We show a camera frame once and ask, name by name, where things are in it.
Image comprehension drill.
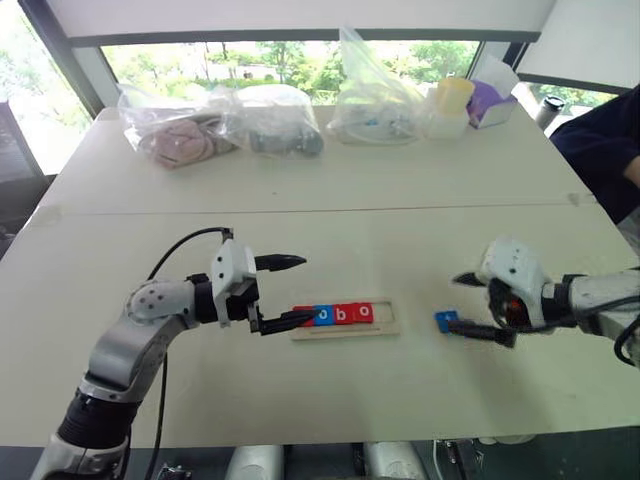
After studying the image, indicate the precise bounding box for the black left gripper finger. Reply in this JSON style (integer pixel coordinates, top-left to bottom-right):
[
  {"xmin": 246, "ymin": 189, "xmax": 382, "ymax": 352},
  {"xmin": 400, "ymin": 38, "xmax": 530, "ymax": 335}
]
[
  {"xmin": 254, "ymin": 252, "xmax": 308, "ymax": 274},
  {"xmin": 257, "ymin": 307, "xmax": 318, "ymax": 337}
]

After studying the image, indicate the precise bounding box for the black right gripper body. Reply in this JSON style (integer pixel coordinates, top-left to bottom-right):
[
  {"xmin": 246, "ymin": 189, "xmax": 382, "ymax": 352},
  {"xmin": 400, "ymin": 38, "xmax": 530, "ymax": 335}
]
[{"xmin": 486, "ymin": 277, "xmax": 533, "ymax": 333}]

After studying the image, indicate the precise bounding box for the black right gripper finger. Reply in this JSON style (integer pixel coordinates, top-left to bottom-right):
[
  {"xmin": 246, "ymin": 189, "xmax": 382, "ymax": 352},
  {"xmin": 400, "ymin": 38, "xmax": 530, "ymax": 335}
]
[
  {"xmin": 451, "ymin": 271, "xmax": 490, "ymax": 288},
  {"xmin": 446, "ymin": 320, "xmax": 517, "ymax": 348}
]

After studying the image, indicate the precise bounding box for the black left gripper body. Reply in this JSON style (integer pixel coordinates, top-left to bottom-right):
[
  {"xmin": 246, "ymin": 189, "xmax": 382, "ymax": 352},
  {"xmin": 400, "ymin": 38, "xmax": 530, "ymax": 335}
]
[{"xmin": 225, "ymin": 277, "xmax": 267, "ymax": 336}]

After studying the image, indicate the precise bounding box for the wooden letter tray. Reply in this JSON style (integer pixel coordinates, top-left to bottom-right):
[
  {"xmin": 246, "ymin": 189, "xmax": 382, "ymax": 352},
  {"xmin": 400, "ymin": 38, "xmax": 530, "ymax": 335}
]
[{"xmin": 290, "ymin": 296, "xmax": 402, "ymax": 343}]

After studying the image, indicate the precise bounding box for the plastic bag with grey item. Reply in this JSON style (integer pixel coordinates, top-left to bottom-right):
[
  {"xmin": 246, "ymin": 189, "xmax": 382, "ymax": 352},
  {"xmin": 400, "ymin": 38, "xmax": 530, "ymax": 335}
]
[{"xmin": 219, "ymin": 83, "xmax": 326, "ymax": 161}]

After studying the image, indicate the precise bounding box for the silver rounded shape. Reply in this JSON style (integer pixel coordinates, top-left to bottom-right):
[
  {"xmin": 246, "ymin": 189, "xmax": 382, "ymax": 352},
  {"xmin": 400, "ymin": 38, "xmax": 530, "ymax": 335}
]
[
  {"xmin": 225, "ymin": 443, "xmax": 285, "ymax": 480},
  {"xmin": 361, "ymin": 441, "xmax": 427, "ymax": 480}
]

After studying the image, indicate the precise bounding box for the plastic bag with pink cloth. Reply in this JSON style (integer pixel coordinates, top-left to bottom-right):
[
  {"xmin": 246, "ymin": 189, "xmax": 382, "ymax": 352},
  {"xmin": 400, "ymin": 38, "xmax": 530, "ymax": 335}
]
[{"xmin": 116, "ymin": 82, "xmax": 242, "ymax": 170}]

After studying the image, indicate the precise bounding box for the purple tissue box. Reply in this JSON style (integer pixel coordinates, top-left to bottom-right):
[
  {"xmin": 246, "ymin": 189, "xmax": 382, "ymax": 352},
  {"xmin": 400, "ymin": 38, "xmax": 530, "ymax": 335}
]
[{"xmin": 466, "ymin": 54, "xmax": 521, "ymax": 130}]

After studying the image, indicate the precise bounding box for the person in dark top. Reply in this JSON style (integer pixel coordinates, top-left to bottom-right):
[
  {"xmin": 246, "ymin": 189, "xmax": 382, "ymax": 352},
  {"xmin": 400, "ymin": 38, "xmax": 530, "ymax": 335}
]
[{"xmin": 548, "ymin": 83, "xmax": 640, "ymax": 225}]

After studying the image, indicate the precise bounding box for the black insulated bottle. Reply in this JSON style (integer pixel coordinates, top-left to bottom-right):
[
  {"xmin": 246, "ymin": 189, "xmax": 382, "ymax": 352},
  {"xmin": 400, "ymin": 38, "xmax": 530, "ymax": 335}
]
[{"xmin": 533, "ymin": 94, "xmax": 567, "ymax": 130}]

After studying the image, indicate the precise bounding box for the yellow plastic cup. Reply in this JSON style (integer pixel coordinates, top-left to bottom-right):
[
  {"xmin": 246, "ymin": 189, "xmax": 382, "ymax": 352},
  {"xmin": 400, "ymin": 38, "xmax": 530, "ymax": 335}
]
[{"xmin": 436, "ymin": 76, "xmax": 476, "ymax": 119}]

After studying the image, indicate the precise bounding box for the black chair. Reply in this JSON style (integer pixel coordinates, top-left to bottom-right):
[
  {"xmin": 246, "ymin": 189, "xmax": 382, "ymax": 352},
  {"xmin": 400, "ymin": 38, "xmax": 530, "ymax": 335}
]
[{"xmin": 0, "ymin": 99, "xmax": 55, "ymax": 242}]

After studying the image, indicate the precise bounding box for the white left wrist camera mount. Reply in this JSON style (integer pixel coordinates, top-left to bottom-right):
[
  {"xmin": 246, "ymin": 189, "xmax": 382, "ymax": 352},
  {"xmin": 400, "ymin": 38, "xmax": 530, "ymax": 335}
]
[{"xmin": 209, "ymin": 238, "xmax": 259, "ymax": 329}]

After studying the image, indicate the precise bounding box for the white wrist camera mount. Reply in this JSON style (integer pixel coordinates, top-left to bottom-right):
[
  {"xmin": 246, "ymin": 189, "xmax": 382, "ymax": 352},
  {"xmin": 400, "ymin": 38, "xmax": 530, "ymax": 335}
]
[
  {"xmin": 478, "ymin": 235, "xmax": 549, "ymax": 329},
  {"xmin": 209, "ymin": 238, "xmax": 259, "ymax": 329}
]

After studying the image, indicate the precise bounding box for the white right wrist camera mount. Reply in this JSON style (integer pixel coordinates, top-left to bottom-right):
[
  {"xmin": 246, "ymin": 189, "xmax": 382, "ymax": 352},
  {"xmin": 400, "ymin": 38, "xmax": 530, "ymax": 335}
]
[{"xmin": 478, "ymin": 235, "xmax": 549, "ymax": 329}]

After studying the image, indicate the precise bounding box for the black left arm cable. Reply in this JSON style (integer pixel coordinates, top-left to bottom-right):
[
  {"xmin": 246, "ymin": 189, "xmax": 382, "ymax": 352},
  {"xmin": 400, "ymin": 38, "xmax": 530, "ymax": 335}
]
[{"xmin": 143, "ymin": 226, "xmax": 235, "ymax": 480}]

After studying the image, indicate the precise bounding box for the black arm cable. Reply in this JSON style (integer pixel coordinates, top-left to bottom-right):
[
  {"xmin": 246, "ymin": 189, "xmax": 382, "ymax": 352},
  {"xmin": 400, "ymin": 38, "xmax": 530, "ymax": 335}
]
[
  {"xmin": 499, "ymin": 293, "xmax": 640, "ymax": 362},
  {"xmin": 143, "ymin": 226, "xmax": 235, "ymax": 480}
]

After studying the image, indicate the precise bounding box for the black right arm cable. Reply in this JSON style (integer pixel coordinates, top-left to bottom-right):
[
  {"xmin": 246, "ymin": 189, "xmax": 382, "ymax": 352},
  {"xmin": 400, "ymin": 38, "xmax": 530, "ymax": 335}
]
[{"xmin": 499, "ymin": 293, "xmax": 640, "ymax": 362}]

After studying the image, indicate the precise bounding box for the plastic bag with white cables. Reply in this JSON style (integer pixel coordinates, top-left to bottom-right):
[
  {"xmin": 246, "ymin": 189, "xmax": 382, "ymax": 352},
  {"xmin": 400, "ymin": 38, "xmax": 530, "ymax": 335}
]
[{"xmin": 326, "ymin": 26, "xmax": 427, "ymax": 147}]

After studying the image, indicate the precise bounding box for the dark window frame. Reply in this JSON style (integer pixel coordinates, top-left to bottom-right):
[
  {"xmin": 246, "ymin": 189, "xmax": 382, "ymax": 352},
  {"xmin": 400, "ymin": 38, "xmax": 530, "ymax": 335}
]
[{"xmin": 18, "ymin": 0, "xmax": 640, "ymax": 120}]

